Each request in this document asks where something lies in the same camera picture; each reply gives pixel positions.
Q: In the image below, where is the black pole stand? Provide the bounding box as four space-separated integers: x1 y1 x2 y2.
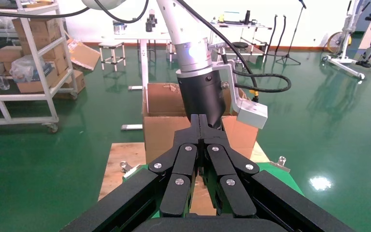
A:
276 14 287 56
266 14 279 58

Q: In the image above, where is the white pipe frame table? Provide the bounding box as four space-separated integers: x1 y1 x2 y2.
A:
209 21 272 70

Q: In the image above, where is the black tripod stand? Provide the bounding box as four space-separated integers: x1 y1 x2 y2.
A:
275 0 308 66

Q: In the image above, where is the clear plastic bag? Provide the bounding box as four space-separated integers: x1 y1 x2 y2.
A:
9 54 52 83

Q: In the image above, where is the white exercise machine frame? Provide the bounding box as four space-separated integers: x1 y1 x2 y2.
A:
321 0 367 81

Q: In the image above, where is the large open cardboard carton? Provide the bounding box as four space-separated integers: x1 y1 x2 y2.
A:
142 82 259 164

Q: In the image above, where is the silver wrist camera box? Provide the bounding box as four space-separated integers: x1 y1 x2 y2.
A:
211 62 269 130

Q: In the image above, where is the green cloth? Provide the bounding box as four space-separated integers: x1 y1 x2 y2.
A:
121 161 304 221

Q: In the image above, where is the small white frame stool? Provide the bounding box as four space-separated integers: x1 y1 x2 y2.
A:
98 41 127 72

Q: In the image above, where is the small brown taped cardboard box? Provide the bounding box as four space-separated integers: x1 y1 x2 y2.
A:
190 166 217 216

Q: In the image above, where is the thin black hanging cable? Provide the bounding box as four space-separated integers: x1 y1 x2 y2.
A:
0 0 150 25

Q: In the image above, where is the cardboard box with tape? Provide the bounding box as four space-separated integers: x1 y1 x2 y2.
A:
55 70 86 99

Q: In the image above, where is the black device on table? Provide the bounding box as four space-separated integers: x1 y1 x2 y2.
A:
144 9 158 33

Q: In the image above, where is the flattened cardboard sheet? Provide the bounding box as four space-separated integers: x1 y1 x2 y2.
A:
66 38 101 72

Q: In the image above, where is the small plain cardboard box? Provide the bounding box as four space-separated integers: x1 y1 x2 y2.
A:
0 45 24 63

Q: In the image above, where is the metal binder clip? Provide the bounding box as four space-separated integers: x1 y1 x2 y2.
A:
270 156 291 174
120 161 142 179

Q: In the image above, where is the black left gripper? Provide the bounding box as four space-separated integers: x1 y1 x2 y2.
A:
176 70 233 130

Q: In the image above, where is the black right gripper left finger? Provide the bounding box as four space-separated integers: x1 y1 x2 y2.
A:
147 114 202 218

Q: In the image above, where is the thick black sheathed cable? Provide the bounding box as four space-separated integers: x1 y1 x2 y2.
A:
176 0 292 103

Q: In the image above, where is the black round stool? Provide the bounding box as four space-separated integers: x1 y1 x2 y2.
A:
231 42 249 65

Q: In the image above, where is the metal paint can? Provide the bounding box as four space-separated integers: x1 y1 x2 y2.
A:
113 19 128 35

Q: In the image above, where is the long white table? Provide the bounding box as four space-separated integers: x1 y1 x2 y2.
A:
100 32 173 92

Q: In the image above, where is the yellow wheel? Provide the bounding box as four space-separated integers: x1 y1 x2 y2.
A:
326 31 353 54

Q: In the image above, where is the white wheeled shelf rack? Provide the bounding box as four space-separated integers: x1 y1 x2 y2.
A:
0 0 79 133

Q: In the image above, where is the large cardboard box on shelf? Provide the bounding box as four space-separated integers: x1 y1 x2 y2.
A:
12 17 68 56

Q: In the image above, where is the wide low cardboard box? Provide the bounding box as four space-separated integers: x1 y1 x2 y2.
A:
15 65 60 94

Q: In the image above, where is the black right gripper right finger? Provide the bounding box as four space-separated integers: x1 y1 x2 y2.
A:
199 114 260 218

